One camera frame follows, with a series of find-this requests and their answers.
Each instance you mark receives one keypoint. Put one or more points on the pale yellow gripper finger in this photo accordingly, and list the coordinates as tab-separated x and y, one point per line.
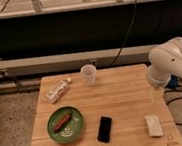
156	94

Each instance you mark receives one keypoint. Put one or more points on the white ceramic cup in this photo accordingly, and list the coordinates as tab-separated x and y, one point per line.
88	73

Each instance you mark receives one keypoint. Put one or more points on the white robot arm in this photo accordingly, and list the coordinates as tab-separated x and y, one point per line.
166	60

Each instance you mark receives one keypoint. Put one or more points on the blue power box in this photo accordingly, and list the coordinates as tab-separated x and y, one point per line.
173	82

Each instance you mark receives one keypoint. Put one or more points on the black smartphone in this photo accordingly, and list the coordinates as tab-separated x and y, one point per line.
104	129

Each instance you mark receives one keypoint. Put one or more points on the wooden table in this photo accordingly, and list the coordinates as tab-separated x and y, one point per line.
117	111

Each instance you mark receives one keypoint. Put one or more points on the green plate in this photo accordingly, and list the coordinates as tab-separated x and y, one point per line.
71	131

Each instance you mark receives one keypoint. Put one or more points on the brown sausage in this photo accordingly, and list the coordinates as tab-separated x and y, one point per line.
62	121

